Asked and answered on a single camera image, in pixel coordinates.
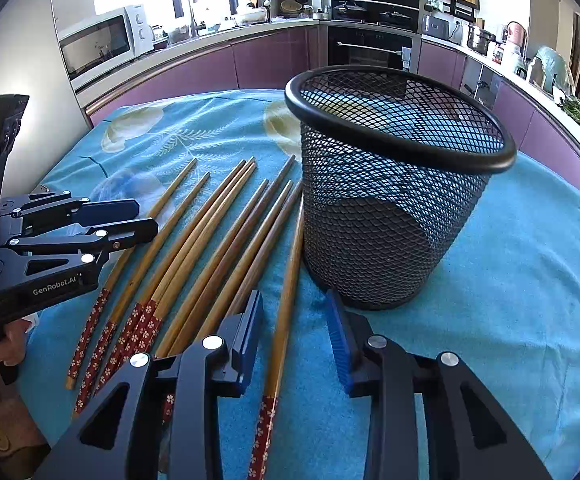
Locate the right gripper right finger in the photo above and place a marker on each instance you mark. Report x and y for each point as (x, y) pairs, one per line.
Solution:
(427, 415)

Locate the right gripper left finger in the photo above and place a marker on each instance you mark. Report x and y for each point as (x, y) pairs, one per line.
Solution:
(118, 435)

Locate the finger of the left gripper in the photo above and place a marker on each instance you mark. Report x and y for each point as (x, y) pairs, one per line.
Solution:
(118, 235)
(107, 211)

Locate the dark wooden chopstick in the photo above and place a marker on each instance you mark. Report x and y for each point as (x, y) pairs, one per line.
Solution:
(165, 301)
(258, 265)
(193, 311)

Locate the wooden chopstick light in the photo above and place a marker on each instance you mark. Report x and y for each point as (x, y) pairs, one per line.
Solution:
(223, 301)

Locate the kitchen faucet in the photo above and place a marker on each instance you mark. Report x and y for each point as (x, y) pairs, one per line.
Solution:
(196, 25)

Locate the purple kitchen cabinets left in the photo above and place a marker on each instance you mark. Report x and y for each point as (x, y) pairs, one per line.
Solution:
(262, 61)

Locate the purple kitchen cabinets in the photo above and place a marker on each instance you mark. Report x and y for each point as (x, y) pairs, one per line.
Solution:
(540, 129)
(262, 61)

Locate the purple kitchen cabinets right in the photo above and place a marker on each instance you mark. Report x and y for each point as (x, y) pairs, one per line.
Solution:
(540, 129)

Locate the person's left hand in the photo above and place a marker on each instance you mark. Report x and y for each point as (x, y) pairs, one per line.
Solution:
(13, 343)

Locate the blue floral tablecloth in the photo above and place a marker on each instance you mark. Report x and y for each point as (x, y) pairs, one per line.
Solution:
(505, 298)

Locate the white microwave oven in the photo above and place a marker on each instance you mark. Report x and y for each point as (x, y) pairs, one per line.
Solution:
(93, 47)

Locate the black mesh utensil holder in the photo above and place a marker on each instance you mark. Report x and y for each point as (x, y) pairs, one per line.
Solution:
(393, 164)

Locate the black built-in oven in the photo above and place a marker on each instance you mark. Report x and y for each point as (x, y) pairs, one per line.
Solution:
(376, 47)

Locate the black range hood stove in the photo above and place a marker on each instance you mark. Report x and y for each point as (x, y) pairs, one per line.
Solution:
(402, 14)

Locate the mint green appliance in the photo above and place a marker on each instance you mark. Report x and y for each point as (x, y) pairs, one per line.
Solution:
(548, 70)

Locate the silver toaster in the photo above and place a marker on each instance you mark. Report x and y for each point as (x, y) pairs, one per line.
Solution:
(441, 28)

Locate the silver stock pot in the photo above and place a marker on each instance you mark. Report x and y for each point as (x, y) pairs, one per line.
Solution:
(479, 39)

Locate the pink kettle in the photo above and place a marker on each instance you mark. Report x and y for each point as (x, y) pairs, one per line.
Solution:
(514, 39)

